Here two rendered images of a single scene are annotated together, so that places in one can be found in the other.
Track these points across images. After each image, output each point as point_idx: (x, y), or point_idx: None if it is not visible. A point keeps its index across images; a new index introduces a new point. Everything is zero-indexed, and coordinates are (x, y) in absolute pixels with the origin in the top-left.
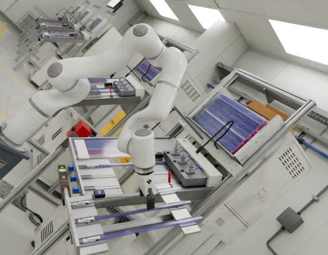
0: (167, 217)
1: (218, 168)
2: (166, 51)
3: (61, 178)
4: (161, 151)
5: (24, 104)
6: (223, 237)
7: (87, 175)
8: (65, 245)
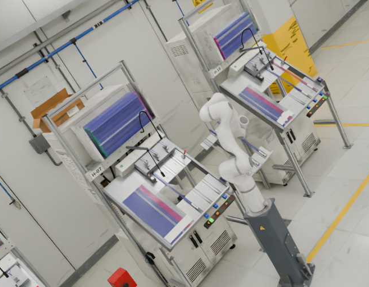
0: (218, 140)
1: None
2: (221, 99)
3: (220, 213)
4: (134, 183)
5: (256, 189)
6: None
7: (206, 200)
8: (204, 241)
